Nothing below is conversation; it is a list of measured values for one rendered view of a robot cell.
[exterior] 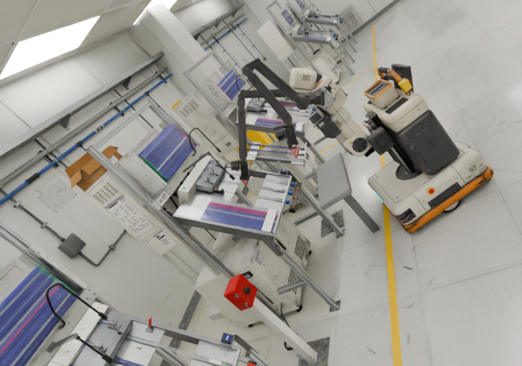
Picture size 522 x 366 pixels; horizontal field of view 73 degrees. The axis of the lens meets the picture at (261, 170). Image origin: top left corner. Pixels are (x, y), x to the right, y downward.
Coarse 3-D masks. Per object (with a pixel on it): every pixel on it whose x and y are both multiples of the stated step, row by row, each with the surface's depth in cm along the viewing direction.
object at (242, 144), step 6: (240, 102) 252; (240, 108) 252; (240, 114) 256; (240, 120) 257; (240, 126) 257; (240, 132) 258; (240, 138) 258; (240, 144) 259; (246, 144) 262; (240, 150) 259; (246, 150) 260; (240, 156) 259; (246, 156) 259
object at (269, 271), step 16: (288, 224) 306; (224, 240) 309; (240, 240) 286; (256, 240) 265; (288, 240) 295; (304, 240) 313; (224, 256) 283; (240, 256) 264; (256, 256) 255; (272, 256) 269; (304, 256) 301; (208, 272) 283; (240, 272) 257; (256, 272) 252; (272, 272) 260; (288, 272) 274; (208, 288) 277; (224, 288) 272; (272, 288) 258; (224, 304) 284; (272, 304) 268; (288, 304) 264; (240, 320) 291; (256, 320) 285
